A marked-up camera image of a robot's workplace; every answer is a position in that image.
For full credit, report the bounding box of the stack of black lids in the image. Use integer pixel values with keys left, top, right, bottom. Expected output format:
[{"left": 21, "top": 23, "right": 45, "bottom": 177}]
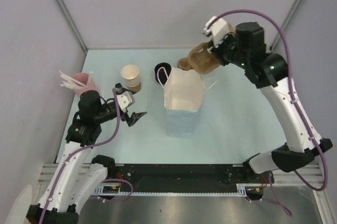
[{"left": 154, "top": 63, "right": 172, "bottom": 85}]

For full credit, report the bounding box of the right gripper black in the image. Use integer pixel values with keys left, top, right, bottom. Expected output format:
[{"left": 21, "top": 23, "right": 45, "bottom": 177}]
[{"left": 207, "top": 30, "right": 250, "bottom": 69}]

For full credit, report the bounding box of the stack of brown paper cups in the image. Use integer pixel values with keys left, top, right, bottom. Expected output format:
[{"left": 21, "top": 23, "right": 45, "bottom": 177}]
[{"left": 121, "top": 65, "right": 142, "bottom": 93}]

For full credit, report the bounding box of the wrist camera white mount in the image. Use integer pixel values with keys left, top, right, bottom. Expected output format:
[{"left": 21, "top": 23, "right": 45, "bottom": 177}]
[
  {"left": 203, "top": 16, "right": 231, "bottom": 48},
  {"left": 117, "top": 91, "right": 135, "bottom": 113}
]

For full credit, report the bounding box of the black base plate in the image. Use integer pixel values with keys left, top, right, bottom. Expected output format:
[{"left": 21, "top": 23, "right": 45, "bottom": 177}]
[{"left": 115, "top": 164, "right": 268, "bottom": 194}]

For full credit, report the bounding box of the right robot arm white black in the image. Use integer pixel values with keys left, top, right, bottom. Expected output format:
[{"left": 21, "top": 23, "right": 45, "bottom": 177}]
[{"left": 204, "top": 18, "right": 333, "bottom": 182}]

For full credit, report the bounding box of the pink cup holder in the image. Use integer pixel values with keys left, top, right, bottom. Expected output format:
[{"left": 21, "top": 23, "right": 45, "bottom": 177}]
[{"left": 72, "top": 73, "right": 101, "bottom": 97}]

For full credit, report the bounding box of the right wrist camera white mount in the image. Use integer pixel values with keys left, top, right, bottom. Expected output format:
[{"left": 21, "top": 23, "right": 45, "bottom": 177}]
[{"left": 203, "top": 16, "right": 231, "bottom": 48}]

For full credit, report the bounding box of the light blue paper bag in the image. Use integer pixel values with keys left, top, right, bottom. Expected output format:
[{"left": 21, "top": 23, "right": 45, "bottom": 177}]
[{"left": 160, "top": 67, "right": 218, "bottom": 138}]

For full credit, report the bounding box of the brown cup carrier stack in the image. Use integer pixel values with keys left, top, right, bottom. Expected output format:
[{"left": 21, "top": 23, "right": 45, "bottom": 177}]
[{"left": 177, "top": 57, "right": 193, "bottom": 71}]

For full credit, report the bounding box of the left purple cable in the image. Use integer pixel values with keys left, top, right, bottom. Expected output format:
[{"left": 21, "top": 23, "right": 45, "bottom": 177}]
[{"left": 36, "top": 88, "right": 134, "bottom": 224}]

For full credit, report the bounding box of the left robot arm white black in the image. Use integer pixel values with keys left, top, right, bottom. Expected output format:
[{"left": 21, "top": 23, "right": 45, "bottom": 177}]
[{"left": 26, "top": 83, "right": 146, "bottom": 223}]

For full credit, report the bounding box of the aluminium frame rail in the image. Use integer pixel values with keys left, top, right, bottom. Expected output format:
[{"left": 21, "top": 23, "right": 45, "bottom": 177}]
[{"left": 38, "top": 164, "right": 58, "bottom": 186}]

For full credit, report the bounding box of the grey slotted cable duct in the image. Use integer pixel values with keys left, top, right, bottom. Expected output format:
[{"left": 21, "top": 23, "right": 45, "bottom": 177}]
[{"left": 89, "top": 184, "right": 261, "bottom": 196}]

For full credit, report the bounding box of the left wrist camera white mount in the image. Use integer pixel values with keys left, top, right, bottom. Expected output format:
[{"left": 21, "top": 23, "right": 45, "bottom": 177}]
[{"left": 117, "top": 91, "right": 135, "bottom": 113}]

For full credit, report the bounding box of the brown pulp cup carrier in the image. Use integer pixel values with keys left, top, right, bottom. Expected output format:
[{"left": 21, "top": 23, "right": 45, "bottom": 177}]
[{"left": 189, "top": 23, "right": 236, "bottom": 75}]

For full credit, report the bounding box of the purple cable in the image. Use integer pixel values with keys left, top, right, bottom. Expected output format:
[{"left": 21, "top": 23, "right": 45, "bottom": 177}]
[
  {"left": 36, "top": 88, "right": 134, "bottom": 224},
  {"left": 210, "top": 10, "right": 329, "bottom": 218}
]

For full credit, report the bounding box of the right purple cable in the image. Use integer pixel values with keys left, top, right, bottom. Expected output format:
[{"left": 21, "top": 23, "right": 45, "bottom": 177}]
[{"left": 210, "top": 10, "right": 329, "bottom": 218}]

